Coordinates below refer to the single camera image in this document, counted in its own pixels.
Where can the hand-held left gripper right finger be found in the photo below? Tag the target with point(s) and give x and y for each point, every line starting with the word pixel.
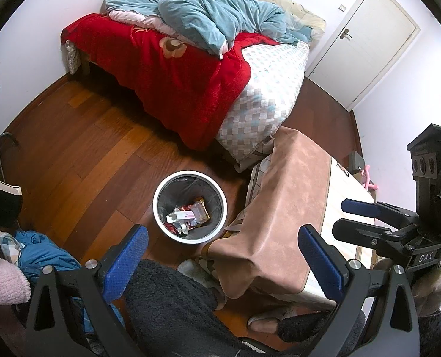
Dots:
pixel 322 264

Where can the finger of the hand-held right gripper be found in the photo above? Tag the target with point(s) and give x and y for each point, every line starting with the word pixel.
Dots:
pixel 358 230
pixel 358 207

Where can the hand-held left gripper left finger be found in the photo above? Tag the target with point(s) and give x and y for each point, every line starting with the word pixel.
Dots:
pixel 125 264

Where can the white round trash bin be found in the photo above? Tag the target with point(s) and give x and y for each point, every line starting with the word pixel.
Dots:
pixel 157 215

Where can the red snack packet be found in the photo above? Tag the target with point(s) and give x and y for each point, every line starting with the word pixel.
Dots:
pixel 190 226

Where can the white table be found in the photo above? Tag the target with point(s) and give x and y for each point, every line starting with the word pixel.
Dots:
pixel 348 189

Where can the pink toy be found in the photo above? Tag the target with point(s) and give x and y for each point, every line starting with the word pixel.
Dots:
pixel 368 178

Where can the grey box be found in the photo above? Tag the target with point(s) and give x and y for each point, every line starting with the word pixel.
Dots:
pixel 356 160

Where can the person's left leg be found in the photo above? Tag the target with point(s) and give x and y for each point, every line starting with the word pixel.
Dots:
pixel 168 312

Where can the grey slipper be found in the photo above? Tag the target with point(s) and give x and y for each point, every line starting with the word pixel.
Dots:
pixel 267 319
pixel 194 271

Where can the white pink carton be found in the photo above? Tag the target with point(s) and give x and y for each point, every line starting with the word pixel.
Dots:
pixel 179 216

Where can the brown suede tablecloth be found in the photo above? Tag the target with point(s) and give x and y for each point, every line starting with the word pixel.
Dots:
pixel 280 200

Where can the blue cloth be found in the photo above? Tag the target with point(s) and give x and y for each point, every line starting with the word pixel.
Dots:
pixel 46 256

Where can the black plastic bin liner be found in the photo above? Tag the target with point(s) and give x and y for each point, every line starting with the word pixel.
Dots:
pixel 176 193

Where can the checked cloth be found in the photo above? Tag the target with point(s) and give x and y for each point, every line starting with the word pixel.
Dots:
pixel 10 247

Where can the pink fuzzy cloth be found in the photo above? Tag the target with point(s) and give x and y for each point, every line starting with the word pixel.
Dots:
pixel 1 279

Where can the checkered mattress sheet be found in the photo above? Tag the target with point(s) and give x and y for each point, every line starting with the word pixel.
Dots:
pixel 265 93

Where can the white door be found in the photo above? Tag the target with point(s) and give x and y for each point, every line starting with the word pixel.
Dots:
pixel 365 37

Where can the red fleece blanket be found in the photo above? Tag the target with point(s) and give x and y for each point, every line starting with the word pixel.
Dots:
pixel 176 81

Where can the cream pillow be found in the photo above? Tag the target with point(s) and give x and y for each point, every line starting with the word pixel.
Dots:
pixel 302 11

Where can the light blue quilt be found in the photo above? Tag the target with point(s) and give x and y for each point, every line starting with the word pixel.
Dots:
pixel 213 15

